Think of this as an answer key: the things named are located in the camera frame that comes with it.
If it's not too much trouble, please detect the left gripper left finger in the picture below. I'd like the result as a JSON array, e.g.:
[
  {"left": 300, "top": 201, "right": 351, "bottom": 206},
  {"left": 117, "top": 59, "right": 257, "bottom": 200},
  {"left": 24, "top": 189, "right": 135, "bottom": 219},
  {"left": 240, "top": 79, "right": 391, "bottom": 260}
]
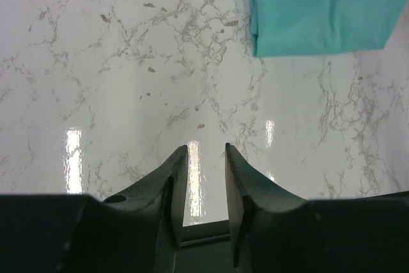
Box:
[{"left": 1, "top": 146, "right": 188, "bottom": 272}]

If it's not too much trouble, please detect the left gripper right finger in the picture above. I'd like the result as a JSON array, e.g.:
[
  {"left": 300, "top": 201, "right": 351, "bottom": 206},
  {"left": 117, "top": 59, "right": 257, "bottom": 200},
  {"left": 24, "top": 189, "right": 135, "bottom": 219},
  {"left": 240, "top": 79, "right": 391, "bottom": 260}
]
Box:
[{"left": 225, "top": 144, "right": 408, "bottom": 272}]

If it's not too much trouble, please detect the teal t shirt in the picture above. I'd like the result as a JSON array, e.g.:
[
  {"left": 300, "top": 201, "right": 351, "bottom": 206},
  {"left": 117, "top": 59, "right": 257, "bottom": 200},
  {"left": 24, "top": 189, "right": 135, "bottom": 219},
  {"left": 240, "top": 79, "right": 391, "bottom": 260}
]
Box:
[{"left": 249, "top": 0, "right": 407, "bottom": 58}]

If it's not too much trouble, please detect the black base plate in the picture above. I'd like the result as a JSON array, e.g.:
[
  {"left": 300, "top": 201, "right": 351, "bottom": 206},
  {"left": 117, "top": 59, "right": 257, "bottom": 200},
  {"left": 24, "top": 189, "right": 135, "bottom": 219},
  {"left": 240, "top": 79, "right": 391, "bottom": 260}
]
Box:
[{"left": 174, "top": 220, "right": 237, "bottom": 273}]

